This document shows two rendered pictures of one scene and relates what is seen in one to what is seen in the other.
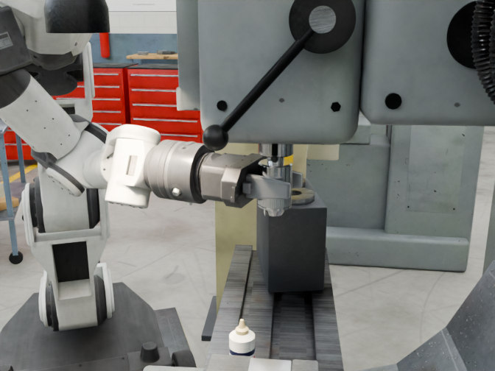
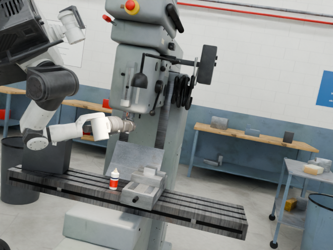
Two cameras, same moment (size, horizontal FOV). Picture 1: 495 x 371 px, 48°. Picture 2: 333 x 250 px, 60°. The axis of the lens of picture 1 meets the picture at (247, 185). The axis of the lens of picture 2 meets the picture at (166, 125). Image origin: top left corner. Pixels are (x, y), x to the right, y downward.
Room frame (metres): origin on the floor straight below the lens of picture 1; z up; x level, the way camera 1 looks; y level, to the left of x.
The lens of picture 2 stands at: (0.47, 1.42, 1.47)
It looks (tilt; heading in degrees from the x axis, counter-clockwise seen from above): 8 degrees down; 273
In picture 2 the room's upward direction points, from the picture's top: 10 degrees clockwise
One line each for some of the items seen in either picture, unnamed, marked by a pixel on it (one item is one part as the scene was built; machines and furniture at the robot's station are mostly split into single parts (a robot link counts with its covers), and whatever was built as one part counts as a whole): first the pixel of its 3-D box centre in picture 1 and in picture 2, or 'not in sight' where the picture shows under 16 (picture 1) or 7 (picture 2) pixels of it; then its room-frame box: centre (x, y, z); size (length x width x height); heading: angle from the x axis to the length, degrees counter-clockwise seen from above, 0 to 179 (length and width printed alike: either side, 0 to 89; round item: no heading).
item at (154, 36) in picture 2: not in sight; (144, 38); (0.74, -0.08, 1.68); 0.34 x 0.24 x 0.10; 85
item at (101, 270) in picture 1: (76, 294); not in sight; (1.48, 0.50, 0.68); 0.21 x 0.20 x 0.13; 17
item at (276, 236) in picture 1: (288, 229); (48, 151); (1.17, -0.09, 1.00); 0.22 x 0.12 x 0.20; 5
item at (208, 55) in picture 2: not in sight; (207, 66); (0.38, -0.31, 1.62); 0.20 x 0.09 x 0.21; 85
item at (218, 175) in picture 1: (215, 177); (118, 125); (0.78, 0.05, 1.24); 0.13 x 0.12 x 0.10; 157
